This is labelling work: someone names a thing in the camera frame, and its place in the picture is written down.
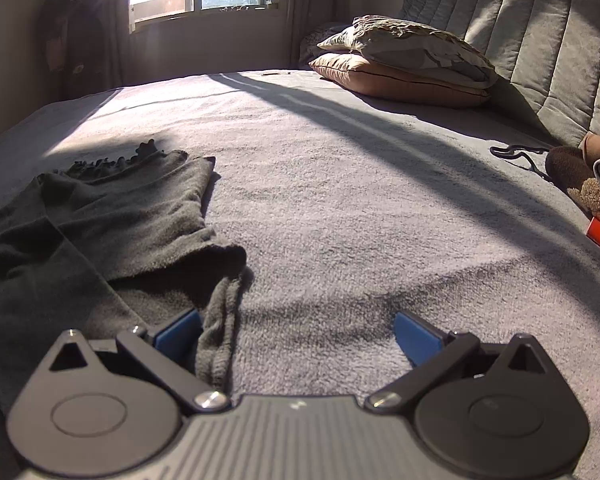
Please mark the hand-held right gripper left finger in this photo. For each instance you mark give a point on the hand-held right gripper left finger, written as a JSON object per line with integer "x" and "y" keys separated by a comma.
{"x": 177, "y": 337}

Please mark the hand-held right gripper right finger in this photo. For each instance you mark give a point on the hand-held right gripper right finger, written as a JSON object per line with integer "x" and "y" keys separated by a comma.
{"x": 415, "y": 337}

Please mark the dark grey ruffled-collar sweater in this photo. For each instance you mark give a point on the dark grey ruffled-collar sweater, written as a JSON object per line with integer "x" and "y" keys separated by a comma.
{"x": 105, "y": 220}

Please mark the grey fleece bed blanket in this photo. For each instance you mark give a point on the grey fleece bed blanket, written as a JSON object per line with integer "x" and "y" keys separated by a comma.
{"x": 355, "y": 185}

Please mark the brown plush toy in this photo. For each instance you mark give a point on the brown plush toy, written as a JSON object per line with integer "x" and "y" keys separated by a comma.
{"x": 567, "y": 170}

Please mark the orange pillow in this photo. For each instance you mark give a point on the orange pillow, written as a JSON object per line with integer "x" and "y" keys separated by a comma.
{"x": 380, "y": 82}

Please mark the patterned beige pillow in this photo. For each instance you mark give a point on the patterned beige pillow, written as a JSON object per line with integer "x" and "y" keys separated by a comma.
{"x": 405, "y": 45}

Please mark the beige curtain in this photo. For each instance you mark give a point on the beige curtain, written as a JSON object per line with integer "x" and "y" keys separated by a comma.
{"x": 310, "y": 0}
{"x": 112, "y": 35}

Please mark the hanging tan garment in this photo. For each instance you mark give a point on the hanging tan garment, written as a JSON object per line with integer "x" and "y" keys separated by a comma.
{"x": 53, "y": 52}

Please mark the crumpled patterned bedding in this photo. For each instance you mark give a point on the crumpled patterned bedding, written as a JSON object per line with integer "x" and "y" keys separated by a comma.
{"x": 315, "y": 40}

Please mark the hanging black jacket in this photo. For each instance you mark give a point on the hanging black jacket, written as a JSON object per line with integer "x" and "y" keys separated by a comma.
{"x": 75, "y": 20}

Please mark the grey padded headboard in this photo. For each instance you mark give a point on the grey padded headboard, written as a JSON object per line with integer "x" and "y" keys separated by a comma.
{"x": 530, "y": 20}

